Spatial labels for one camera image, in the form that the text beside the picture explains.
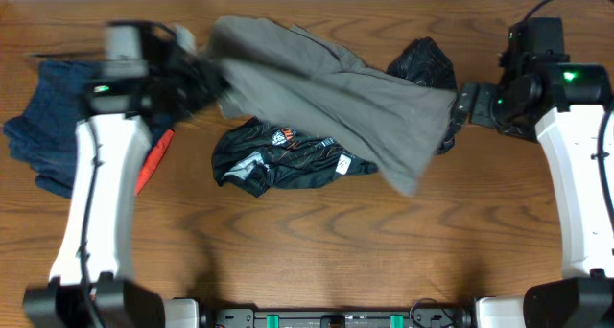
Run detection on grey shorts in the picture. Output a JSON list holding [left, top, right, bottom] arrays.
[[203, 16, 456, 196]]

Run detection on black patterned jersey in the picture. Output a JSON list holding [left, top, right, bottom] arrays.
[[211, 37, 457, 198]]

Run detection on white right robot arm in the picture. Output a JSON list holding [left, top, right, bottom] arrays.
[[453, 63, 613, 327]]

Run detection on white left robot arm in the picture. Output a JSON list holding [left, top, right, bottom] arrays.
[[23, 55, 227, 327]]

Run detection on orange red garment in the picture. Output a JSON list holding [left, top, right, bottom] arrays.
[[135, 129, 175, 195]]

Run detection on folded navy blue garment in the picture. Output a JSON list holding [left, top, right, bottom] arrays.
[[2, 59, 177, 199]]

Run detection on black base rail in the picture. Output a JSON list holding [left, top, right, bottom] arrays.
[[162, 296, 481, 328]]

